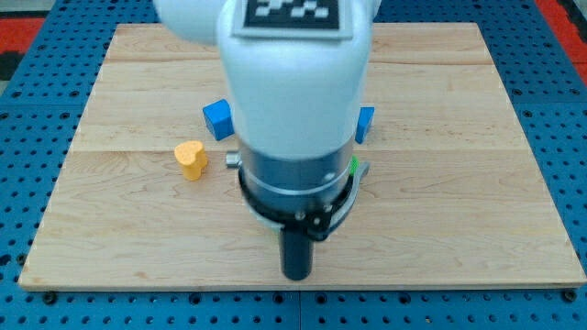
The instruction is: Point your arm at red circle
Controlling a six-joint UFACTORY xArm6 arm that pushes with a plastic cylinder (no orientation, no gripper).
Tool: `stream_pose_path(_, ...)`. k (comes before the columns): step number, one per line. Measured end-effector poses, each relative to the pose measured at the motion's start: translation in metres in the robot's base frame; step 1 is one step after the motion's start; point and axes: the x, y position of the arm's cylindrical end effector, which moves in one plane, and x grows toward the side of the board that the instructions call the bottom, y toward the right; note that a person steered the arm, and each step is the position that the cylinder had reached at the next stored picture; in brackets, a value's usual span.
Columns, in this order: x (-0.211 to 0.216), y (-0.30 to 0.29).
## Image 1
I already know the wooden board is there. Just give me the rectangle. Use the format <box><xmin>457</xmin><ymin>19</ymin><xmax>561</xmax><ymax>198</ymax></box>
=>
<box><xmin>18</xmin><ymin>23</ymin><xmax>586</xmax><ymax>292</ymax></box>

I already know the blue block right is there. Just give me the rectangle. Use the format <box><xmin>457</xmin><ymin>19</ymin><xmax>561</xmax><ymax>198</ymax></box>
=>
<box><xmin>355</xmin><ymin>106</ymin><xmax>375</xmax><ymax>144</ymax></box>

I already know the black cylindrical pointer tool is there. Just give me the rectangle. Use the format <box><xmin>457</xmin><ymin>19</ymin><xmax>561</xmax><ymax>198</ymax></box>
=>
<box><xmin>280</xmin><ymin>227</ymin><xmax>313</xmax><ymax>281</ymax></box>

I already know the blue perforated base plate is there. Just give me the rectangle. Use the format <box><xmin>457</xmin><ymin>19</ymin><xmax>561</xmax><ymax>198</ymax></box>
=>
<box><xmin>1</xmin><ymin>1</ymin><xmax>586</xmax><ymax>329</ymax></box>

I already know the green block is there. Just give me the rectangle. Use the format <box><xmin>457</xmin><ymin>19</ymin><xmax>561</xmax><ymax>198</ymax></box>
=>
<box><xmin>349</xmin><ymin>155</ymin><xmax>360</xmax><ymax>176</ymax></box>

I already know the yellow heart block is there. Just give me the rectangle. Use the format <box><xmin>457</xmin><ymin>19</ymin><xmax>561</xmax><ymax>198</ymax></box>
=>
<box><xmin>173</xmin><ymin>140</ymin><xmax>208</xmax><ymax>181</ymax></box>

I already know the blue cube block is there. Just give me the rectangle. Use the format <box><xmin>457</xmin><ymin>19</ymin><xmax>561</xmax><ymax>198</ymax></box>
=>
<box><xmin>203</xmin><ymin>99</ymin><xmax>234</xmax><ymax>141</ymax></box>

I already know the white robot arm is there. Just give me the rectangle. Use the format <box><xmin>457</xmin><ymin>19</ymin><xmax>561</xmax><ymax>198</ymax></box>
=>
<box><xmin>154</xmin><ymin>0</ymin><xmax>380</xmax><ymax>241</ymax></box>

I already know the black and white fiducial tag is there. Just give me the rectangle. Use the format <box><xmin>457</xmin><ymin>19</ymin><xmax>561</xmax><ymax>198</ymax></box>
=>
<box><xmin>233</xmin><ymin>0</ymin><xmax>353</xmax><ymax>40</ymax></box>

